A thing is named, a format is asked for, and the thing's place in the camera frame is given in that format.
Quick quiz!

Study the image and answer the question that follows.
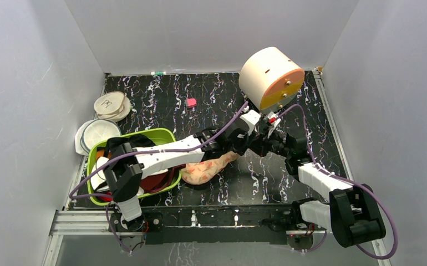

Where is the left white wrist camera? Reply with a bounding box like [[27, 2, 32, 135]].
[[239, 110, 261, 135]]

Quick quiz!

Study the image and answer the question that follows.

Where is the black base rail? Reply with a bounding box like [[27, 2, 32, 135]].
[[103, 205, 321, 246]]

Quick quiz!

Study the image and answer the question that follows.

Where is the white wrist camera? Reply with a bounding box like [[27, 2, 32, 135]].
[[265, 112, 281, 139], [239, 110, 261, 135]]

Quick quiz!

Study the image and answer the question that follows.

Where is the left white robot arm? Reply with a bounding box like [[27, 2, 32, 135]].
[[98, 112, 260, 231]]

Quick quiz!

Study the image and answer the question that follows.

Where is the small pink block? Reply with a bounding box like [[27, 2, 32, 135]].
[[185, 98, 197, 109]]

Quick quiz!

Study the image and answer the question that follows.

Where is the purple cable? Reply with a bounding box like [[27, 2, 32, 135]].
[[277, 104, 399, 260], [69, 101, 251, 254]]

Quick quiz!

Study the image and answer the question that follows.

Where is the black garment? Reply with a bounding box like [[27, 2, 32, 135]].
[[96, 134, 155, 158]]

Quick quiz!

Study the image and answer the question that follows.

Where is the floral mesh laundry bag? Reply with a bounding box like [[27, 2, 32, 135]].
[[181, 151, 240, 186]]

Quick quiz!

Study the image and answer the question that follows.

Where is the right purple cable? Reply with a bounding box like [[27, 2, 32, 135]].
[[277, 104, 399, 260]]

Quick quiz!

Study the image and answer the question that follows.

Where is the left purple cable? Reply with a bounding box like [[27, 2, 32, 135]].
[[69, 101, 251, 254]]

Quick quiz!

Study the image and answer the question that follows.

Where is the green plastic basket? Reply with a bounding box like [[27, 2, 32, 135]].
[[86, 128, 181, 200]]

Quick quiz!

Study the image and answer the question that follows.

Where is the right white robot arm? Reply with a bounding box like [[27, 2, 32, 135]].
[[250, 132, 387, 248]]

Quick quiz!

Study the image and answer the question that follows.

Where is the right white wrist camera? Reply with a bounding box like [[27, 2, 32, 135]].
[[265, 112, 281, 139]]

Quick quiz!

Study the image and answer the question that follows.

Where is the white round mesh bag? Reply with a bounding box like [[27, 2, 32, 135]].
[[74, 119, 121, 156]]

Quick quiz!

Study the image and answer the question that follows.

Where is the cream cylindrical drum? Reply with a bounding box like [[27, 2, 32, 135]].
[[238, 47, 305, 114]]

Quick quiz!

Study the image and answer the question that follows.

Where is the dark red bra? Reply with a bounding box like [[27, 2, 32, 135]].
[[140, 165, 185, 194]]

